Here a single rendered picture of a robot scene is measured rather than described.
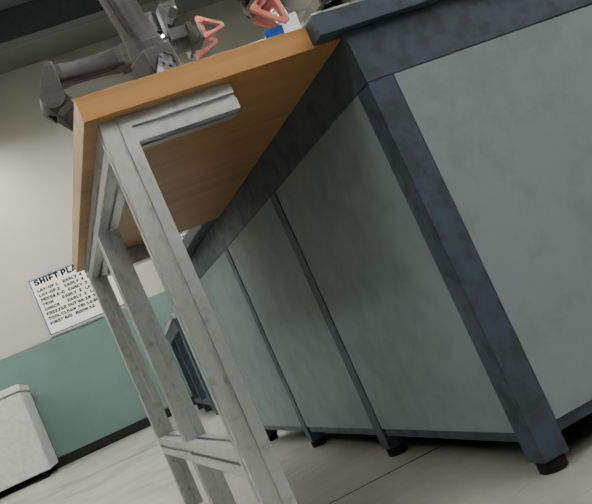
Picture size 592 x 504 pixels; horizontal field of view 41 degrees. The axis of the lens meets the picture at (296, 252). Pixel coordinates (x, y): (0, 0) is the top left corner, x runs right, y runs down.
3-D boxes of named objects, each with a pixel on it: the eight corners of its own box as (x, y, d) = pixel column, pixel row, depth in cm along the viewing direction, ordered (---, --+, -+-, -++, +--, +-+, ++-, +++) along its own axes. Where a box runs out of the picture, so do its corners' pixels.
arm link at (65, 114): (150, 168, 212) (51, 91, 209) (153, 160, 205) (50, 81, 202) (136, 185, 210) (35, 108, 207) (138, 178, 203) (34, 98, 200)
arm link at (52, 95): (137, 50, 219) (28, 81, 209) (140, 35, 210) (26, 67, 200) (154, 90, 218) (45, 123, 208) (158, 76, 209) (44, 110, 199)
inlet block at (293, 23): (245, 58, 164) (236, 34, 164) (248, 65, 169) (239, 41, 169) (304, 35, 163) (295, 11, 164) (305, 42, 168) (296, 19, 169)
